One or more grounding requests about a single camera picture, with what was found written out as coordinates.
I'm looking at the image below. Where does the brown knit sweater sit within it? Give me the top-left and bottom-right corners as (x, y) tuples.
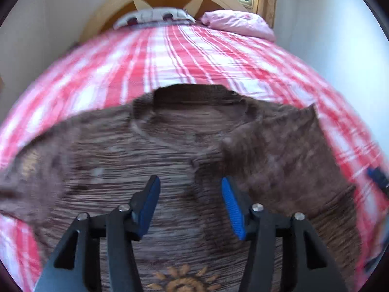
(1, 84), (360, 291)

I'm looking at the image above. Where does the pink pillow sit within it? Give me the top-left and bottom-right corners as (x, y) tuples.
(200, 10), (276, 42)

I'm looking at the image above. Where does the red white plaid bedspread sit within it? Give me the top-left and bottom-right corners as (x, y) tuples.
(1, 25), (388, 291)

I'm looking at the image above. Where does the wooden arched headboard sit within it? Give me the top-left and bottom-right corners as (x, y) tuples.
(79, 0), (245, 43)

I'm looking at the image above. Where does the white patterned pillow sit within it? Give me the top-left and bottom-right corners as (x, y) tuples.
(112, 7), (196, 30)

